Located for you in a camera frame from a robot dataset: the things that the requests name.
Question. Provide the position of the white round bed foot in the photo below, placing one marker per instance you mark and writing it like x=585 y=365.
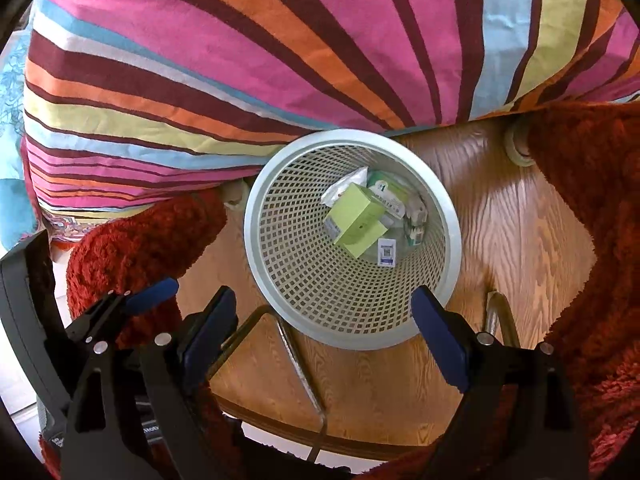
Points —
x=517 y=150
x=235 y=200

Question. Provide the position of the white mesh wastebasket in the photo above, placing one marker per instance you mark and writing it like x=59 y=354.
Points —
x=325 y=285

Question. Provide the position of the white plastic wrapper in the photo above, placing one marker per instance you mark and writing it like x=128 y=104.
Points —
x=345 y=185

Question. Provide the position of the white green box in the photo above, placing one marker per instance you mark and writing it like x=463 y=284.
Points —
x=387 y=192

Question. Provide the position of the blue pink patterned quilt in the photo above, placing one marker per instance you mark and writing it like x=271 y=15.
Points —
x=10 y=135

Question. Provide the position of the chrome tube frame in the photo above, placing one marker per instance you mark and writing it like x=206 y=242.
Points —
x=300 y=375

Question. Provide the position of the red shaggy rug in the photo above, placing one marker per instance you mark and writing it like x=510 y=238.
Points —
x=600 y=210

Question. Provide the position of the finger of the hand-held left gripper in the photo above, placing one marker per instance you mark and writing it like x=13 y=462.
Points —
x=125 y=332
x=152 y=290

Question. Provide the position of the green white blister strips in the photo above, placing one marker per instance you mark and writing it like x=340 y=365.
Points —
x=415 y=217

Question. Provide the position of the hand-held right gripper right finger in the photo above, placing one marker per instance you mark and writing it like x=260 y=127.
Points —
x=445 y=340

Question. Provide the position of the lime green cube box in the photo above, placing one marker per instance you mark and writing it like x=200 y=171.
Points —
x=355 y=225

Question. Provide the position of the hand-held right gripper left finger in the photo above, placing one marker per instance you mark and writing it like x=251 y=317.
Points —
x=212 y=330

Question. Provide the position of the striped multicolour bedsheet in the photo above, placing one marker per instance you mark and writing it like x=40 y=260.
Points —
x=250 y=60

